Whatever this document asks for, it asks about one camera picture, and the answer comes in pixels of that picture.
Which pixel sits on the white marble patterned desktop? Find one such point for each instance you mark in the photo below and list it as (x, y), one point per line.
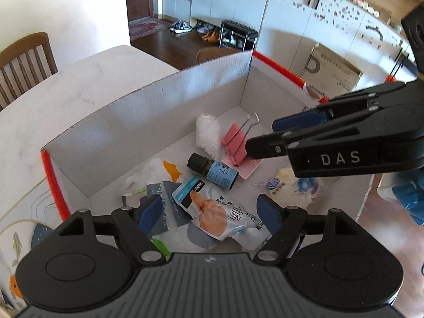
(66, 106)

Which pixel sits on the white and blue snack pouch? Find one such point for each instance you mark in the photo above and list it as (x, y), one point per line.
(215, 212)

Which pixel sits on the pair of white shoes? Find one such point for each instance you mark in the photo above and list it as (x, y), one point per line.
(203, 28)

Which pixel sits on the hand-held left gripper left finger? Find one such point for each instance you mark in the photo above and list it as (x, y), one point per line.
(150, 214)

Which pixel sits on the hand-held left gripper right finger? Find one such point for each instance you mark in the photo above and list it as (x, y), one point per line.
(270, 214)

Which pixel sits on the grey printed packet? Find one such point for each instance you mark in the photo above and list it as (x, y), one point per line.
(169, 212)

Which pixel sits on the pink ridged plastic tray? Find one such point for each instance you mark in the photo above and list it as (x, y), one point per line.
(249, 169)

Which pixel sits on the white cabinet with stickers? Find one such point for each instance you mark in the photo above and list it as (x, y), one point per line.
(331, 20)

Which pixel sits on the pair of grey sneakers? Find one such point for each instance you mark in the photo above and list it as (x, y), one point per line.
(180, 26)

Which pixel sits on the brown wooden chair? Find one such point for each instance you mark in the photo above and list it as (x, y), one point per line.
(215, 53)
(23, 63)

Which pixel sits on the patterned red rug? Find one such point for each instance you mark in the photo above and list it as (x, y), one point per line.
(145, 27)

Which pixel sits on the white plastic bag orange print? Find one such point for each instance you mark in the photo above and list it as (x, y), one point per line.
(149, 172)

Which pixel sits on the flat printed cardboard carton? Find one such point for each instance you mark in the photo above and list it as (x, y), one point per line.
(331, 73)

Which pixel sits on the black shoe rack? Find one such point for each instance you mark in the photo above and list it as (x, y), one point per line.
(238, 36)

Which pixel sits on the pale yellow printed packet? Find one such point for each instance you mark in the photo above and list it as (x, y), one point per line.
(289, 183)

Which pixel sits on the white cardboard box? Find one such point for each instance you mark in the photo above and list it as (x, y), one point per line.
(165, 112)

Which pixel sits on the row of small jars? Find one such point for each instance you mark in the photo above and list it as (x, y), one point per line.
(361, 3)

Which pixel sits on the pale blue tall cabinet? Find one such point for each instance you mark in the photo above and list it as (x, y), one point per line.
(228, 0)

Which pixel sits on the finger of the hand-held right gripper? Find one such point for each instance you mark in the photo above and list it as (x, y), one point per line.
(298, 122)
(265, 147)

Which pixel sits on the white fluffy duster head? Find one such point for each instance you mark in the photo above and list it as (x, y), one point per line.
(208, 132)

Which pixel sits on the pair of orange slippers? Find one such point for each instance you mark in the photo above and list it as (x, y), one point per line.
(211, 36)

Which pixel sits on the pink binder clip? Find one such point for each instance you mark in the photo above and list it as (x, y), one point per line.
(235, 142)

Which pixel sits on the dark bottle with blue label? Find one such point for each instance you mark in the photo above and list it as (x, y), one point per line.
(215, 172)

